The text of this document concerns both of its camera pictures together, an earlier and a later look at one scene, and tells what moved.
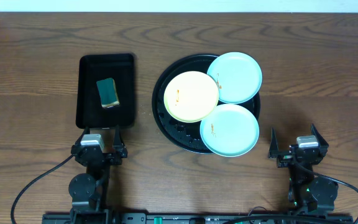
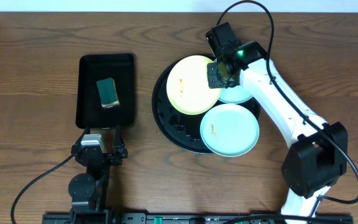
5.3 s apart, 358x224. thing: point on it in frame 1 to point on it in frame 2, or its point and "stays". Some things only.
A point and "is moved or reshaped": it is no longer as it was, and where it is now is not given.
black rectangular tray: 94,68 stays
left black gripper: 108,156 stays
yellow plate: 191,96 is moved or reshaped
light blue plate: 229,130 stays
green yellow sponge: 109,97 stays
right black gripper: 285,157 to 215,81
